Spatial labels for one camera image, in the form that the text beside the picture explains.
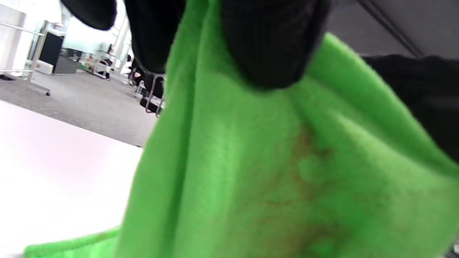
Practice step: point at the person's left hand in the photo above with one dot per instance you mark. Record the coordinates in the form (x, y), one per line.
(272, 43)

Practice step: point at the person's right hand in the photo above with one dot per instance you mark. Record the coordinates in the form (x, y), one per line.
(434, 89)

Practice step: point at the green towel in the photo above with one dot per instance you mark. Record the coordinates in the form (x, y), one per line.
(251, 172)

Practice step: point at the black office chair chrome base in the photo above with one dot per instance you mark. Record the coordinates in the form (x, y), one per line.
(148, 86)

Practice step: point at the white wheeled metal frame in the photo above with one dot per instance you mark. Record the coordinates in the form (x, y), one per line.
(34, 53)

